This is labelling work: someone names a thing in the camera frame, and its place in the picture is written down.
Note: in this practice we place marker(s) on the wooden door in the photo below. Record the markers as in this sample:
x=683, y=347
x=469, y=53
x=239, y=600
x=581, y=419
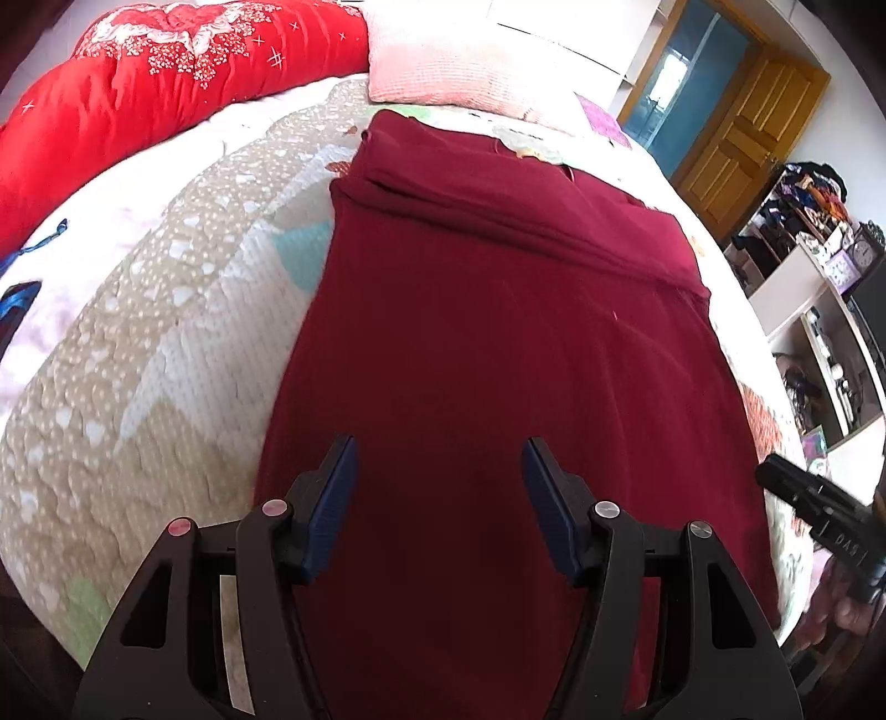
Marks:
x=747, y=138

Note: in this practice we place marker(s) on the white wardrobe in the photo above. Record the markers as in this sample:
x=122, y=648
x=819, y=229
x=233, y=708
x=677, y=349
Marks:
x=554, y=34

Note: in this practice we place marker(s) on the white shelf unit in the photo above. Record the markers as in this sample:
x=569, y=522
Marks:
x=803, y=298

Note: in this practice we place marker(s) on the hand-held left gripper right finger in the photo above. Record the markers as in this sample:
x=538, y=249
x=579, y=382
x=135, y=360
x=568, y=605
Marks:
x=550, y=516

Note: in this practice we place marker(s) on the purple patterned cloth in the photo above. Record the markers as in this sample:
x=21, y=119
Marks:
x=602, y=121

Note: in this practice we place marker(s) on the red floral quilt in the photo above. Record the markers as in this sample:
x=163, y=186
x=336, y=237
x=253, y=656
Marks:
x=124, y=90

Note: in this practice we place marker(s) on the dark red garment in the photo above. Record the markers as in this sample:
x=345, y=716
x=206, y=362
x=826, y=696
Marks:
x=484, y=311

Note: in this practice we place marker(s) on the pile of clothes on shelf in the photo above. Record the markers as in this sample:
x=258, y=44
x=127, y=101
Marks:
x=813, y=187

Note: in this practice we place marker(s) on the pink pillow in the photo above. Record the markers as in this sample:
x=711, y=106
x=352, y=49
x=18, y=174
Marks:
x=450, y=69

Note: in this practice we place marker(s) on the black screen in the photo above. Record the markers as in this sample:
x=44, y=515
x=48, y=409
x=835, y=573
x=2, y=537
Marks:
x=873, y=346

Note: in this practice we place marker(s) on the blue glass door panel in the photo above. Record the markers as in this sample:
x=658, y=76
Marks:
x=692, y=90

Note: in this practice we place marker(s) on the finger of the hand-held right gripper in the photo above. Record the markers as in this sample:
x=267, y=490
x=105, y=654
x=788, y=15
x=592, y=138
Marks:
x=785, y=481

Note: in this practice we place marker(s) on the pale pink bed sheet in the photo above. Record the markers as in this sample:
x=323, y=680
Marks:
x=90, y=249

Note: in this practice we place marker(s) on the small desk clock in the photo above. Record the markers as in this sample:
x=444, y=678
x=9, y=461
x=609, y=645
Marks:
x=869, y=246

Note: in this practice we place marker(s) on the beige patterned quilted bedspread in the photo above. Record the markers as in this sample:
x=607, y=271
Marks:
x=173, y=332

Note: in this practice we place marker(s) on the person's right hand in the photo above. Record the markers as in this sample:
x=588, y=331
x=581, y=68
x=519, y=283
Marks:
x=851, y=616

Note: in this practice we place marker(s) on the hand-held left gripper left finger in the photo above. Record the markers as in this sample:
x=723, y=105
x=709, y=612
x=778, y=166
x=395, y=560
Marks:
x=331, y=509

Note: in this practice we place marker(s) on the purple patterned box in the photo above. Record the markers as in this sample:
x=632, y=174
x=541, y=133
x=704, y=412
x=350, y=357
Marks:
x=844, y=270

